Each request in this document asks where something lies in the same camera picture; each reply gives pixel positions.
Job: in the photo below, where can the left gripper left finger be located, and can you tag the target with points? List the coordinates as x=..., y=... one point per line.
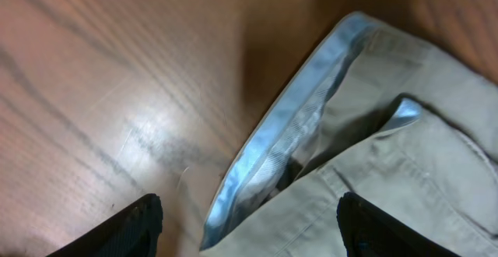
x=133, y=232

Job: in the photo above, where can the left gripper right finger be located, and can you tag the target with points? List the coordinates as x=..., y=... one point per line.
x=367, y=231

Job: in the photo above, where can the khaki shorts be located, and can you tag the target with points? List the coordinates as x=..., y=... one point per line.
x=374, y=111

